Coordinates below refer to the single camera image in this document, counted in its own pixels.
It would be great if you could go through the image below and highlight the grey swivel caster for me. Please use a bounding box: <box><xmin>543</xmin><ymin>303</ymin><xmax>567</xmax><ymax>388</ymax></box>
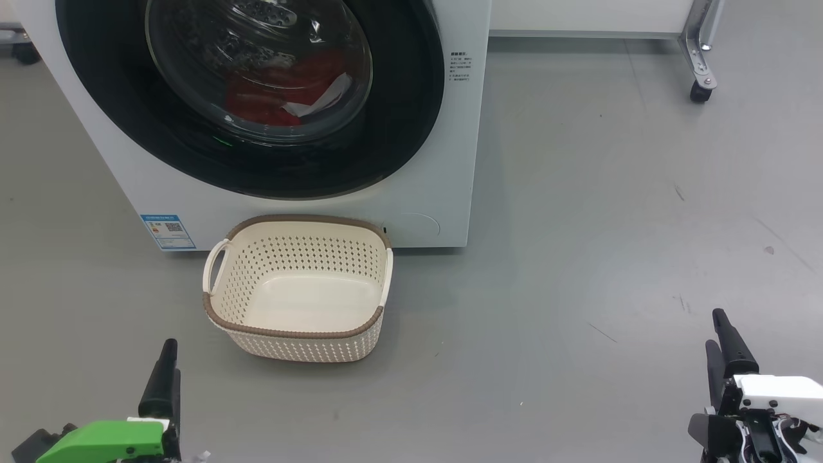
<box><xmin>0</xmin><ymin>23</ymin><xmax>41</xmax><ymax>65</ymax></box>

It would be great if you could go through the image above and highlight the metal partition leg with caster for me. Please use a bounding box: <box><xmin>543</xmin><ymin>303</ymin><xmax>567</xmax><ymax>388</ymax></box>
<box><xmin>678</xmin><ymin>0</ymin><xmax>726</xmax><ymax>104</ymax></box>

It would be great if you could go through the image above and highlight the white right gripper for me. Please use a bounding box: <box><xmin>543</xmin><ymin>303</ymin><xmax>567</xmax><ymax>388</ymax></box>
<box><xmin>688</xmin><ymin>309</ymin><xmax>823</xmax><ymax>463</ymax></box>

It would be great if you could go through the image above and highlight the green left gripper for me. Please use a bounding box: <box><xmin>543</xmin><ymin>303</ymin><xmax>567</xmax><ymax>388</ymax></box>
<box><xmin>35</xmin><ymin>339</ymin><xmax>183</xmax><ymax>463</ymax></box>

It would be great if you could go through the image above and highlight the cream perforated laundry basket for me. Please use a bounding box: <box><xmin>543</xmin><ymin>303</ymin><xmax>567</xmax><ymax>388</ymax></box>
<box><xmin>203</xmin><ymin>214</ymin><xmax>394</xmax><ymax>364</ymax></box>

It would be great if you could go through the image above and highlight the washing machine glass door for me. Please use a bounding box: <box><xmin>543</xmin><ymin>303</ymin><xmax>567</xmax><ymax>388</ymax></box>
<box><xmin>55</xmin><ymin>0</ymin><xmax>446</xmax><ymax>200</ymax></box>

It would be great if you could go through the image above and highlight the blue energy label sticker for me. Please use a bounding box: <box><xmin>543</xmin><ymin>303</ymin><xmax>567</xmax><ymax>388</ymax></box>
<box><xmin>140</xmin><ymin>214</ymin><xmax>197</xmax><ymax>251</ymax></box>

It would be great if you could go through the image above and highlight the white front-load washing machine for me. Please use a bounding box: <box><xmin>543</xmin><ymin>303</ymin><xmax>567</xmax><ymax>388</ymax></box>
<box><xmin>10</xmin><ymin>0</ymin><xmax>493</xmax><ymax>251</ymax></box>

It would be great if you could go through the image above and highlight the red and white garment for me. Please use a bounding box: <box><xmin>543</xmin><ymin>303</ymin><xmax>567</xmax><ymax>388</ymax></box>
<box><xmin>225</xmin><ymin>50</ymin><xmax>354</xmax><ymax>127</ymax></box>

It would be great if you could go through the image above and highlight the white partition board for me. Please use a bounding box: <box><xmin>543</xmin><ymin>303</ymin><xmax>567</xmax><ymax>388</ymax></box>
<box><xmin>489</xmin><ymin>0</ymin><xmax>708</xmax><ymax>41</ymax></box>

